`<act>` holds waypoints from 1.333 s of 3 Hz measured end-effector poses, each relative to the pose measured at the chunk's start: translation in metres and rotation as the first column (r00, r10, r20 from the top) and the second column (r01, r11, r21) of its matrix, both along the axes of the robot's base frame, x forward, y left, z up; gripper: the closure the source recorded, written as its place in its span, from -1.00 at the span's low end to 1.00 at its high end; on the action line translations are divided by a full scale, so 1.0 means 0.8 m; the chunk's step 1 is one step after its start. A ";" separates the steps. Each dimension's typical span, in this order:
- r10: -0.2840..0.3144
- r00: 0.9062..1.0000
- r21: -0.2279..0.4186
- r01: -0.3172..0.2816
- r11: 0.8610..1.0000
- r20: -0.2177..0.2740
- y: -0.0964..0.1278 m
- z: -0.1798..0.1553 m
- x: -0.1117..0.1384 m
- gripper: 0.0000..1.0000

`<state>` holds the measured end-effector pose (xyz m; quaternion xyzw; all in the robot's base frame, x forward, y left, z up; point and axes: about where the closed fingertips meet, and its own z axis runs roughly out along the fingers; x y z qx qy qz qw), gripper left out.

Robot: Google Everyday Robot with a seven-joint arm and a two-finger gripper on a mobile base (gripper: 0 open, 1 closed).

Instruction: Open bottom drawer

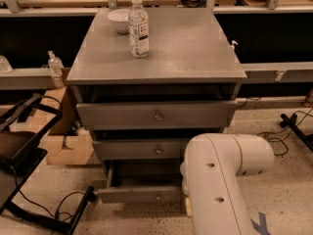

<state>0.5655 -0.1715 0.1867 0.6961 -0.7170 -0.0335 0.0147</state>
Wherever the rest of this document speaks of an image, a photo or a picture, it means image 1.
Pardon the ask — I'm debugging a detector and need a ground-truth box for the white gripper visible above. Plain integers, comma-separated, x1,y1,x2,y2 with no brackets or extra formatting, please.
180,162,193,217

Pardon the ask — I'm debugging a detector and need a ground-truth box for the black floor cable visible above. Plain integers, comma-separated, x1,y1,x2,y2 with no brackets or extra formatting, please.
255,105,313,157

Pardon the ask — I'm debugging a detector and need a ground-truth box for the clear sanitizer pump bottle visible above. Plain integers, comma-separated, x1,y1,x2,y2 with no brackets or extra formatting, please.
48,51,65,88

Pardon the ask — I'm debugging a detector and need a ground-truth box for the grey drawer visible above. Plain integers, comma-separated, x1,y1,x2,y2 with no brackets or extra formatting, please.
98,159,182,203
93,138,189,161
77,101,237,130

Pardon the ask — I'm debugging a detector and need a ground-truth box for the grey top drawer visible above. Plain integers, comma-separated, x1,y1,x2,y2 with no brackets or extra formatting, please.
77,101,237,130

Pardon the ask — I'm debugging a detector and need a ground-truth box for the clear plastic water bottle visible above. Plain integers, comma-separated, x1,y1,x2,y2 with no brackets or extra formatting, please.
128,0,150,58

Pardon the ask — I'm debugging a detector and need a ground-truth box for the white bowl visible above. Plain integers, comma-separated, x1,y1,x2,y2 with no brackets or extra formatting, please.
108,9,129,33

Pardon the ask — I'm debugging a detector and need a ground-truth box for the cardboard box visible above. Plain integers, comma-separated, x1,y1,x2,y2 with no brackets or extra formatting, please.
30,68,102,166

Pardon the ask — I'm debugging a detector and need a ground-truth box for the grey middle drawer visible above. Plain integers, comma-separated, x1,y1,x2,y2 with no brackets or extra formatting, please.
93,138,189,161

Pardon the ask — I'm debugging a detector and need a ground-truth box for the grey bottom drawer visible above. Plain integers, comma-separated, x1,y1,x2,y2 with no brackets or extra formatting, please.
98,159,182,203

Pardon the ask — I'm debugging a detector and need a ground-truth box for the black stand leg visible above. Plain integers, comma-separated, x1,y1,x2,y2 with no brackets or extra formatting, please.
281,114,313,152

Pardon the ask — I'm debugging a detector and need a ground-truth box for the white pump dispenser top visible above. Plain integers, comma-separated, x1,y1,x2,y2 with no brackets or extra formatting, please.
231,40,239,51

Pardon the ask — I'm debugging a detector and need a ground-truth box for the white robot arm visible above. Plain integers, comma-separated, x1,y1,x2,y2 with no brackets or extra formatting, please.
180,133,274,235

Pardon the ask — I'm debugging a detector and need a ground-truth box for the grey drawer cabinet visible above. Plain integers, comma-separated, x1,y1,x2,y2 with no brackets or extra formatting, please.
66,7,247,181

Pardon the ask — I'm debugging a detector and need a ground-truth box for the black cart frame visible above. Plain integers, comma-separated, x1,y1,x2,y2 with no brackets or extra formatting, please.
0,93,96,235

